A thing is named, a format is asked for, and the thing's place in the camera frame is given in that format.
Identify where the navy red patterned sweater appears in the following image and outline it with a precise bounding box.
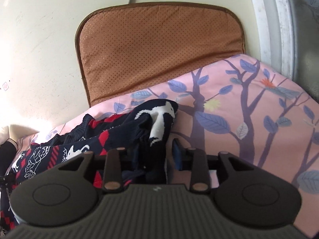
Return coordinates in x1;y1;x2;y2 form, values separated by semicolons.
1;99;178;234

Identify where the pink floral bed sheet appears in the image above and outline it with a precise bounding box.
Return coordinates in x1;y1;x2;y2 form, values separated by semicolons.
4;54;319;238

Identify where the brown dotted cushion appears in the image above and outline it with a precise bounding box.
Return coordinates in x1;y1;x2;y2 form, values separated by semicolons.
75;2;245;106

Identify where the white folded garment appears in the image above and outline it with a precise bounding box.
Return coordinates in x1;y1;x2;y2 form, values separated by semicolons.
0;124;38;145

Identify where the dark folded garment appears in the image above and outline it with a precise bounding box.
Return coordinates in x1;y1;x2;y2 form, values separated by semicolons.
0;139;17;176

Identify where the pink wall sticker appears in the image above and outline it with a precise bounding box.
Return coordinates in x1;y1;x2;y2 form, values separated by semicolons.
1;82;9;91

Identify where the white window frame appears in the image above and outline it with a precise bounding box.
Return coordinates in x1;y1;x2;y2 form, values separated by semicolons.
245;0;319;95

